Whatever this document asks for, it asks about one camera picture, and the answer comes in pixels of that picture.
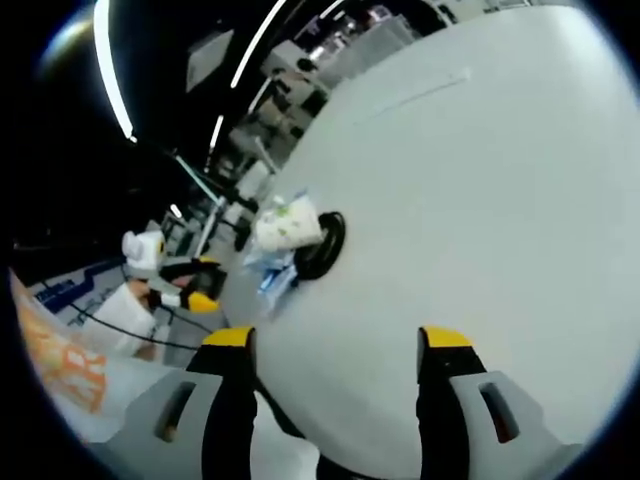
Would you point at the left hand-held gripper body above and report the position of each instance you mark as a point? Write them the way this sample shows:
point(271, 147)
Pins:
point(146, 257)

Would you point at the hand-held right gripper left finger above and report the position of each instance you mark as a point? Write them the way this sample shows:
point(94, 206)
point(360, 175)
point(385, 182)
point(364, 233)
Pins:
point(150, 430)

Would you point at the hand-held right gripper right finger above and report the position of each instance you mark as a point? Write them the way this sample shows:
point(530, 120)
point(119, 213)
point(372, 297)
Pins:
point(480, 420)

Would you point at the clear blue plastic packet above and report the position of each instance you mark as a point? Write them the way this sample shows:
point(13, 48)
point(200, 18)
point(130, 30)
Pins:
point(272, 277)

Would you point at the white green-print tissue pack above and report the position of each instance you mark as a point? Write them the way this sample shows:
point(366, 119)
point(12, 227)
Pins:
point(286, 225)

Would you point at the person's left hand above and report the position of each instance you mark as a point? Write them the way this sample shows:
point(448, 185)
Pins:
point(145, 295)

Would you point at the orange printed bag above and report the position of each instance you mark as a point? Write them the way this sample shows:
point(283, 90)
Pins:
point(65, 360)

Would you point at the white table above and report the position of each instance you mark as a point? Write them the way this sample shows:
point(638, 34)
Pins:
point(450, 240)

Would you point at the white ceiling light strip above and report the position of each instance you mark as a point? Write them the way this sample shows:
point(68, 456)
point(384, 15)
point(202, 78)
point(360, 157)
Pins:
point(257, 42)
point(111, 75)

